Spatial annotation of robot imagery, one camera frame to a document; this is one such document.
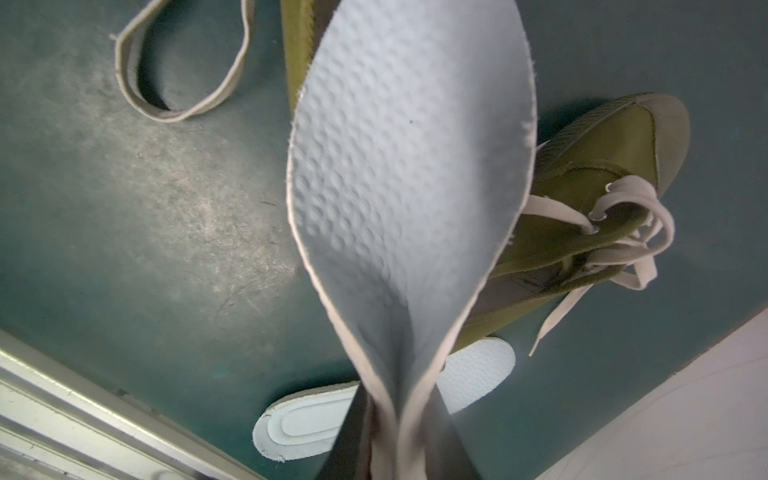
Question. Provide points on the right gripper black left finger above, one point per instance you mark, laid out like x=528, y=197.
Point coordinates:
x=350, y=456

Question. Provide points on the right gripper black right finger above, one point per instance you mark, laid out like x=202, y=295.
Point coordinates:
x=440, y=453

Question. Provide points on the green canvas shoe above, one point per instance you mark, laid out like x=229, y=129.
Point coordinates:
x=594, y=214
x=178, y=59

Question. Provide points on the light blue insole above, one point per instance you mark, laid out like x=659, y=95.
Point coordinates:
x=410, y=161
x=305, y=424

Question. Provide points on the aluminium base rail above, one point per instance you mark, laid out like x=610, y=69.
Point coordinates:
x=56, y=424

